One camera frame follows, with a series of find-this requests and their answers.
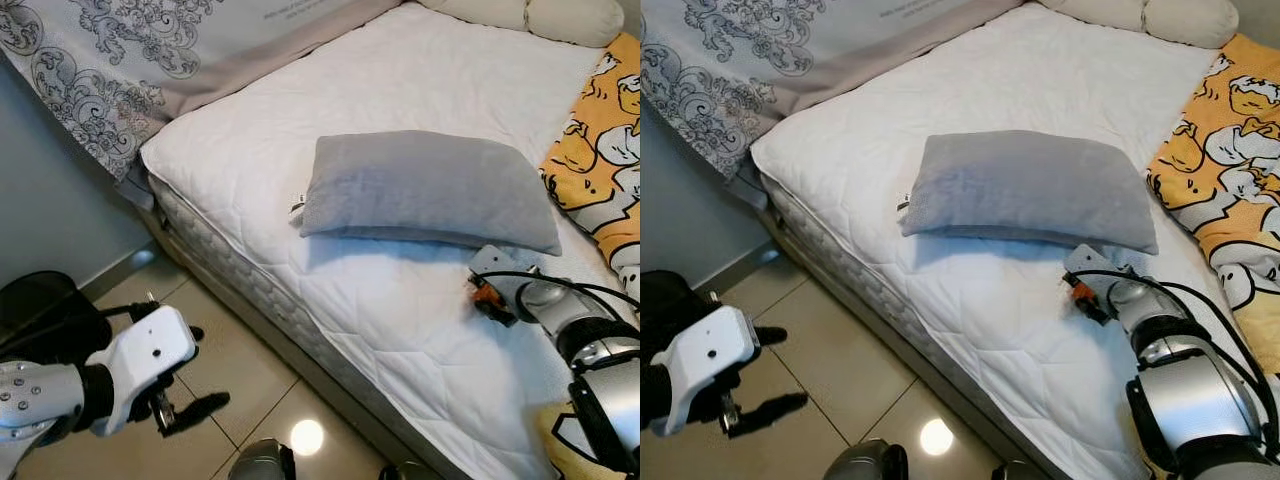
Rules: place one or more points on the grey pillow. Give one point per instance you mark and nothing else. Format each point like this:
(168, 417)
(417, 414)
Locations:
(1030, 190)
(420, 190)

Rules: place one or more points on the yellow cartoon print blanket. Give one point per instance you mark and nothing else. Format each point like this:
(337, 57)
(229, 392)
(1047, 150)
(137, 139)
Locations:
(1220, 150)
(600, 150)

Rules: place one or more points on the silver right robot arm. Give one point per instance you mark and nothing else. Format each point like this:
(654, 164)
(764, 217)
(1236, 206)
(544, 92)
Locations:
(1200, 400)
(610, 400)

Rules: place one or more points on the grey robot left leg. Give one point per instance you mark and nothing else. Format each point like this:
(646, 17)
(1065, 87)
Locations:
(262, 462)
(865, 462)

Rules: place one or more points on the dark bed base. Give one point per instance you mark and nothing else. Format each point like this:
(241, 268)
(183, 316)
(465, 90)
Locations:
(280, 338)
(900, 345)

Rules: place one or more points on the white quilted mattress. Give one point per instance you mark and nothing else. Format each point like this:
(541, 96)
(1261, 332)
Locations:
(1000, 330)
(400, 330)

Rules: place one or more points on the black rounded object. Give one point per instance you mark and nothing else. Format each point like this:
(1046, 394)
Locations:
(45, 305)
(665, 300)

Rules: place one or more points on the grey printed headboard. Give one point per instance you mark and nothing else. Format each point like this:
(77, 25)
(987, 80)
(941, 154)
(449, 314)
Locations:
(780, 60)
(150, 60)

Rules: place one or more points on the short cream bolster cushion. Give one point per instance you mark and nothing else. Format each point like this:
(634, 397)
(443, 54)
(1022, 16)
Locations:
(575, 20)
(1190, 20)

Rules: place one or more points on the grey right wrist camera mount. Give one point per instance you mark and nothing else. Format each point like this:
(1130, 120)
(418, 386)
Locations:
(1090, 262)
(495, 262)

